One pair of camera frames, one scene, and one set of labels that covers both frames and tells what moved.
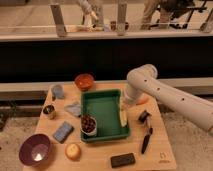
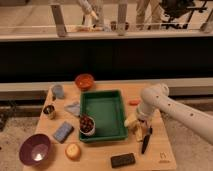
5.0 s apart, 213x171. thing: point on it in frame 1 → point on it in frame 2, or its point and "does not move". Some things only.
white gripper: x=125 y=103 → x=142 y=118
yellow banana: x=123 y=117 → x=131 y=121
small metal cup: x=49 y=111 does not move
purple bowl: x=35 y=150 does not move
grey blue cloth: x=74 y=109 does not move
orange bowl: x=84 y=82 does not move
